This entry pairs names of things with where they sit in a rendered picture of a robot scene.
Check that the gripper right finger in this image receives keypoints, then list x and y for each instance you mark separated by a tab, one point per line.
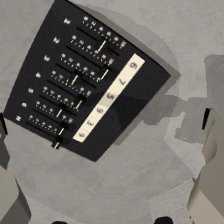
206	201

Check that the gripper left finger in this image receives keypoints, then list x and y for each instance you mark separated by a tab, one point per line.
14	208

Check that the black lighting desk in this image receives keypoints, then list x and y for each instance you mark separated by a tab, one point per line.
61	69

